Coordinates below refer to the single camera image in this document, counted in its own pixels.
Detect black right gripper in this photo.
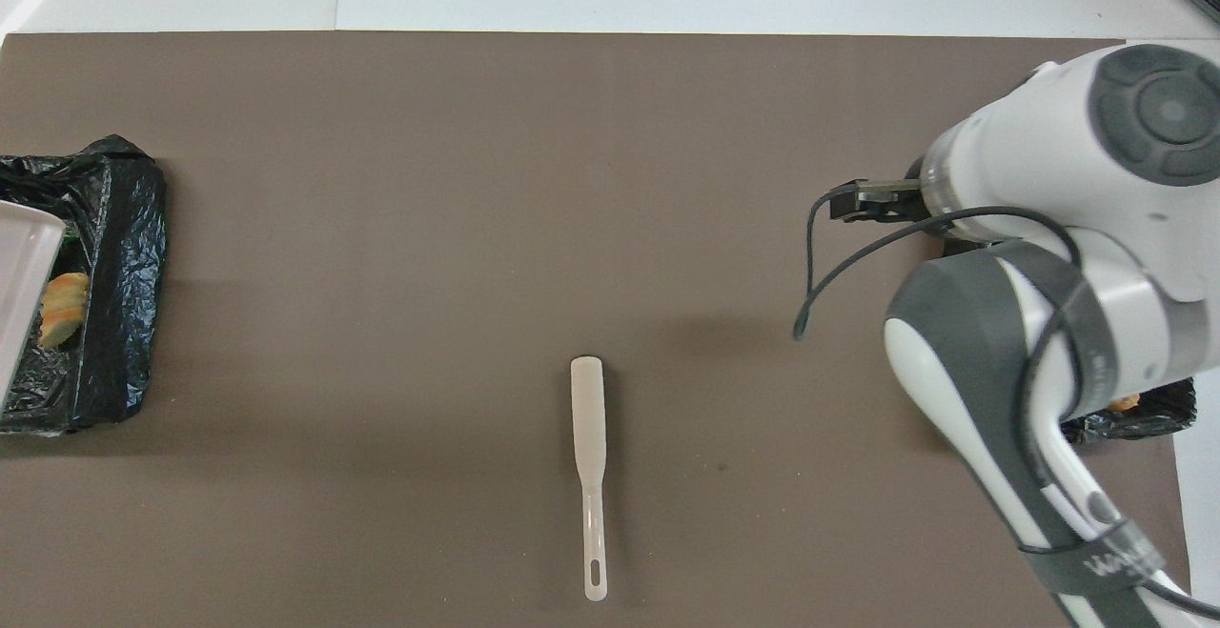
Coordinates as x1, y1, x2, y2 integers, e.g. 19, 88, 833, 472
827, 178, 930, 225

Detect beige hand brush black bristles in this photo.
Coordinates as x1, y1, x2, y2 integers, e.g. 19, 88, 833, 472
570, 355, 609, 603

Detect pale beige sponge chunk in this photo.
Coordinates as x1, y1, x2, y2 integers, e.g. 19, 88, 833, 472
38, 272, 91, 351

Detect beige plastic dustpan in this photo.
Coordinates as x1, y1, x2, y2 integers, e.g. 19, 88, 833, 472
0, 199, 68, 412

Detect bin lined with black bag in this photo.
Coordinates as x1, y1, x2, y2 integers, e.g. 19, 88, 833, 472
939, 233, 1197, 446
0, 134, 170, 436

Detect brown table mat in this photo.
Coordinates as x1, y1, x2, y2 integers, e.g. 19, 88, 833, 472
0, 31, 1195, 628

